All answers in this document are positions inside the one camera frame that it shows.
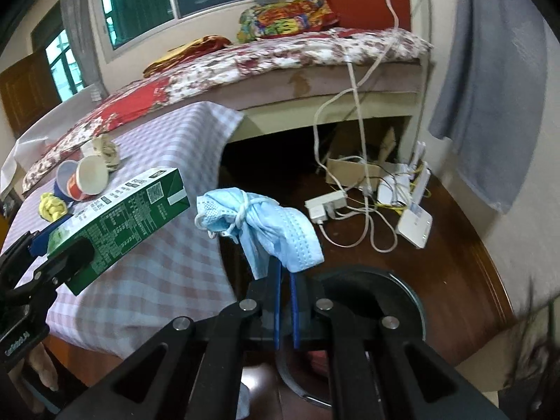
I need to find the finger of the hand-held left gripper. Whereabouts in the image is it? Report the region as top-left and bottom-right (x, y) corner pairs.
(13, 238), (95, 292)
(0, 229), (50, 281)

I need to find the bed with floral cover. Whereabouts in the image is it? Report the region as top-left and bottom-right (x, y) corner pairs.
(22, 26), (434, 193)

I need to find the cream bed frame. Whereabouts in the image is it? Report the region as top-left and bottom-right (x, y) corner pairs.
(227, 59), (434, 143)

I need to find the red paper cup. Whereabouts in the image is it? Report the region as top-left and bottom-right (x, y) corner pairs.
(68, 155), (109, 202)

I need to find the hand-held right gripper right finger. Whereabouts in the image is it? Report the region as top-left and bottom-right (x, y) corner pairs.
(289, 270), (510, 420)

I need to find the white router with antennas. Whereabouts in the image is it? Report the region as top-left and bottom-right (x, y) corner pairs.
(377, 140), (432, 211)

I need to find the small side window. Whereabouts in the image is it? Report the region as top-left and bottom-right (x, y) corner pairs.
(44, 26), (86, 101)

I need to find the folded yellow red blanket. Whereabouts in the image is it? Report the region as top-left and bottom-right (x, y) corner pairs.
(143, 35), (232, 75)

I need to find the yellow plastic bag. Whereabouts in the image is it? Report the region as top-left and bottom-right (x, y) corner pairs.
(38, 191), (71, 222)

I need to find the thick white cable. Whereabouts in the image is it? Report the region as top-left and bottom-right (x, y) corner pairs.
(315, 0), (410, 252)

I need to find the white cloth cover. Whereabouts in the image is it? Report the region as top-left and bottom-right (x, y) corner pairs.
(0, 90), (95, 193)

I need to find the brown crumpled paper bag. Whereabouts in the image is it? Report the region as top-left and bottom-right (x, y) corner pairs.
(90, 135), (121, 171)

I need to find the colourful patterned pillow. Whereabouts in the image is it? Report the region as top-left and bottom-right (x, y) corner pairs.
(236, 0), (340, 43)

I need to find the person's left hand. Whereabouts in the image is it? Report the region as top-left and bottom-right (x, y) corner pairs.
(28, 341), (60, 392)

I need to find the black round trash bin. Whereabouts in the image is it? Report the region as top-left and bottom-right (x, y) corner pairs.
(275, 265), (426, 407)

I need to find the long grey curtain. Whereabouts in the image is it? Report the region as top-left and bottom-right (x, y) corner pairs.
(428, 0), (550, 214)

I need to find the flat cardboard box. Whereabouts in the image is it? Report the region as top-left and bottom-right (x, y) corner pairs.
(326, 156), (410, 191)

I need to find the blue face mask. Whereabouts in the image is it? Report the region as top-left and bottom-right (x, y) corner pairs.
(195, 187), (325, 280)

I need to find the checkered tablecloth table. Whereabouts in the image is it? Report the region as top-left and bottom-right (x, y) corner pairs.
(11, 101), (246, 357)

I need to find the white power strip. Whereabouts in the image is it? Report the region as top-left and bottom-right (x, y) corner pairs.
(305, 190), (348, 224)

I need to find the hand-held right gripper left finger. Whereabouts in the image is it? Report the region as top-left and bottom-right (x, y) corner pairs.
(61, 260), (283, 420)

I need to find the green carton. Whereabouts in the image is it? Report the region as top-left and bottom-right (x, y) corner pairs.
(47, 167), (191, 296)

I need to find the wooden door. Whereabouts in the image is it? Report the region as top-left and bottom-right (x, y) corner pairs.
(0, 48), (62, 141)

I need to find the blue paper cup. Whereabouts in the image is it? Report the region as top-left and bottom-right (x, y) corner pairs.
(55, 160), (79, 202)

